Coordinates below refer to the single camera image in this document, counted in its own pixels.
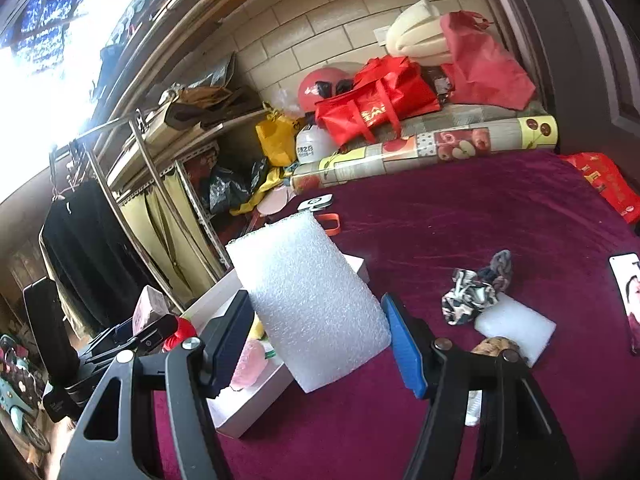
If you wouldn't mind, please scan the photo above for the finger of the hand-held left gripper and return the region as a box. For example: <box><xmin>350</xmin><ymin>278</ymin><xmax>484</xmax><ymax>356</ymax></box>
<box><xmin>84</xmin><ymin>323</ymin><xmax>135</xmax><ymax>362</ymax></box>
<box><xmin>131</xmin><ymin>313</ymin><xmax>180</xmax><ymax>356</ymax></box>

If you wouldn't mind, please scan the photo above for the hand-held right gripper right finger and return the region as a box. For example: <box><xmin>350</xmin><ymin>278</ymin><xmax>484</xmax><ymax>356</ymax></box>
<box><xmin>380</xmin><ymin>292</ymin><xmax>582</xmax><ymax>480</ymax></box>

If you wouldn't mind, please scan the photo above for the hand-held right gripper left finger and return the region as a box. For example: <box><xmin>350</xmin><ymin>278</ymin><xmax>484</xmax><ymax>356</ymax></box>
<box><xmin>60</xmin><ymin>289</ymin><xmax>256</xmax><ymax>480</ymax></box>

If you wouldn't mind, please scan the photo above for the white cardboard box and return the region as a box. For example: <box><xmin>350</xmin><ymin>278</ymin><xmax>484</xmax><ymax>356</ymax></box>
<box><xmin>184</xmin><ymin>254</ymin><xmax>371</xmax><ymax>439</ymax></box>

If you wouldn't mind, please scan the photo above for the large white foam block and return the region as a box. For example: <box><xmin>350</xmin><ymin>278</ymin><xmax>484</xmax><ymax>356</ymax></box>
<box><xmin>225</xmin><ymin>209</ymin><xmax>392</xmax><ymax>394</ymax></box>

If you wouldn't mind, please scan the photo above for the red soft ball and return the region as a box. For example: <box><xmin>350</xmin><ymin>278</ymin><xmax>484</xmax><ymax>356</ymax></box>
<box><xmin>164</xmin><ymin>317</ymin><xmax>202</xmax><ymax>352</ymax></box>

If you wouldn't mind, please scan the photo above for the pink soft toy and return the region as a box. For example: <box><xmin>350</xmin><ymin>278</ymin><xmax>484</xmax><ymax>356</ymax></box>
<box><xmin>229</xmin><ymin>339</ymin><xmax>282</xmax><ymax>392</ymax></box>

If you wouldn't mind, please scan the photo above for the small pink box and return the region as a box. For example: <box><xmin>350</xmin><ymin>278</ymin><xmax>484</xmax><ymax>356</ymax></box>
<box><xmin>131</xmin><ymin>285</ymin><xmax>167</xmax><ymax>335</ymax></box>

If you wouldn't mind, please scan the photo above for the teal scooter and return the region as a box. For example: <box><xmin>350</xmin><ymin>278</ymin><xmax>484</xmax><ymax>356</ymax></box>
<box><xmin>0</xmin><ymin>334</ymin><xmax>52</xmax><ymax>453</ymax></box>

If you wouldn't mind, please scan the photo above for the black and white scrunchie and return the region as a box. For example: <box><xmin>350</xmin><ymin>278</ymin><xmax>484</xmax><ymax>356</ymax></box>
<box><xmin>441</xmin><ymin>268</ymin><xmax>499</xmax><ymax>327</ymax></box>

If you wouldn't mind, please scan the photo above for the brown knitted item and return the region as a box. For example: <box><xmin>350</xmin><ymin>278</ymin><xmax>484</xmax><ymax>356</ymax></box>
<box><xmin>471</xmin><ymin>337</ymin><xmax>522</xmax><ymax>361</ymax></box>

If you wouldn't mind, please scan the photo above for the small white item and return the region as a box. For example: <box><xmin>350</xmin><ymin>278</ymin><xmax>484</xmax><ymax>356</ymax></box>
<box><xmin>465</xmin><ymin>389</ymin><xmax>484</xmax><ymax>427</ymax></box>

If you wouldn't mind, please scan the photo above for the black hanging garment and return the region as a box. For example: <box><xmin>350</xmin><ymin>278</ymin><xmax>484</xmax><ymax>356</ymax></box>
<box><xmin>39</xmin><ymin>179</ymin><xmax>168</xmax><ymax>332</ymax></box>

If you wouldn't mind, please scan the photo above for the small white foam pad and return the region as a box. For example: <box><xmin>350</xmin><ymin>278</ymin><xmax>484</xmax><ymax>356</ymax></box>
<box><xmin>473</xmin><ymin>292</ymin><xmax>557</xmax><ymax>367</ymax></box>

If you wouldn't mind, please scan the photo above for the beige curtained shelf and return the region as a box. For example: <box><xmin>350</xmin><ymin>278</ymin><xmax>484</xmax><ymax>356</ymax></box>
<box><xmin>102</xmin><ymin>140</ymin><xmax>226</xmax><ymax>301</ymax></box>

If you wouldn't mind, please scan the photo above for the grey scrunchie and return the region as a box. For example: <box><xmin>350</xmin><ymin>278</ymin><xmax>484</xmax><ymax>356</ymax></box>
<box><xmin>476</xmin><ymin>249</ymin><xmax>514</xmax><ymax>292</ymax></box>

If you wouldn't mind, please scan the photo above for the maroon blanket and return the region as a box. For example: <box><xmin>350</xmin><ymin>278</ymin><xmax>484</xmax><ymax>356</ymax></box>
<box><xmin>150</xmin><ymin>152</ymin><xmax>640</xmax><ymax>480</ymax></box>

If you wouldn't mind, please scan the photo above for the pink round pad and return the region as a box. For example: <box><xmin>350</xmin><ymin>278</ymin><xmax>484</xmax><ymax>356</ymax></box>
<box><xmin>256</xmin><ymin>187</ymin><xmax>292</xmax><ymax>217</ymax></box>

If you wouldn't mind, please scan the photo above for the black plastic bag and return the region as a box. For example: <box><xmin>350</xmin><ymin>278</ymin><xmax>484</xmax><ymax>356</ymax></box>
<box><xmin>206</xmin><ymin>159</ymin><xmax>271</xmax><ymax>217</ymax></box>

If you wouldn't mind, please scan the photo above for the white and black device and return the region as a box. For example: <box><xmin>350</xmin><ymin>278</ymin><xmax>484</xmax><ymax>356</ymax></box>
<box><xmin>297</xmin><ymin>194</ymin><xmax>335</xmax><ymax>213</ymax></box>

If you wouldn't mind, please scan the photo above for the metal clothes rack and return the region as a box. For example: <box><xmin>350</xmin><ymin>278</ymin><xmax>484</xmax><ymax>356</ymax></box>
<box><xmin>47</xmin><ymin>107</ymin><xmax>226</xmax><ymax>313</ymax></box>

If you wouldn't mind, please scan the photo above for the rolled fruit print mat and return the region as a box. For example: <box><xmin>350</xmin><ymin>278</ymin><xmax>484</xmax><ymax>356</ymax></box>
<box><xmin>289</xmin><ymin>114</ymin><xmax>559</xmax><ymax>197</ymax></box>

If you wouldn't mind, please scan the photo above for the yellow plastic bag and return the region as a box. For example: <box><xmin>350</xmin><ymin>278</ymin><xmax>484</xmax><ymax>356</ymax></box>
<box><xmin>255</xmin><ymin>105</ymin><xmax>303</xmax><ymax>167</ymax></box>

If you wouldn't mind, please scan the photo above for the white plastic jar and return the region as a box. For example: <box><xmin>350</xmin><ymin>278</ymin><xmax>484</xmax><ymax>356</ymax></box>
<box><xmin>294</xmin><ymin>126</ymin><xmax>341</xmax><ymax>164</ymax></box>

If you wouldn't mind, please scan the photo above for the photo card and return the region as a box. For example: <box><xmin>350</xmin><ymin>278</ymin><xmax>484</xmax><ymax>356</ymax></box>
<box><xmin>608</xmin><ymin>253</ymin><xmax>640</xmax><ymax>357</ymax></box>

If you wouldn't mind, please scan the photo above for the red tote bag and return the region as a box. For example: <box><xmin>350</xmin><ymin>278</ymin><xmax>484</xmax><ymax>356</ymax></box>
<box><xmin>314</xmin><ymin>56</ymin><xmax>442</xmax><ymax>147</ymax></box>

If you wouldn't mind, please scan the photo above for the red printed packet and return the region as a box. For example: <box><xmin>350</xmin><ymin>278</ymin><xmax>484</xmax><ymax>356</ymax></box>
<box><xmin>559</xmin><ymin>152</ymin><xmax>640</xmax><ymax>226</ymax></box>

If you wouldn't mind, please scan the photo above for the red helmet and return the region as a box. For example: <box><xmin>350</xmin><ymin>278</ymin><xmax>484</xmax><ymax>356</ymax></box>
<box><xmin>298</xmin><ymin>66</ymin><xmax>362</xmax><ymax>114</ymax></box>

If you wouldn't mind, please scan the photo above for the red fabric bag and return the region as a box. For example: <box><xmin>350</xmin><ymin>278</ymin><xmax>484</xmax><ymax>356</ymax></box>
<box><xmin>439</xmin><ymin>10</ymin><xmax>537</xmax><ymax>109</ymax></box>

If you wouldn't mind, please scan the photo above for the cream foam cushion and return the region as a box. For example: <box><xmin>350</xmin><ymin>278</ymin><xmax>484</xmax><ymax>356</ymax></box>
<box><xmin>384</xmin><ymin>0</ymin><xmax>452</xmax><ymax>59</ymax></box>

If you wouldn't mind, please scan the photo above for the dark brown door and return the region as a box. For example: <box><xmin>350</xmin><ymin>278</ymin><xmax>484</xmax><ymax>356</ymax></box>
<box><xmin>477</xmin><ymin>0</ymin><xmax>640</xmax><ymax>157</ymax></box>

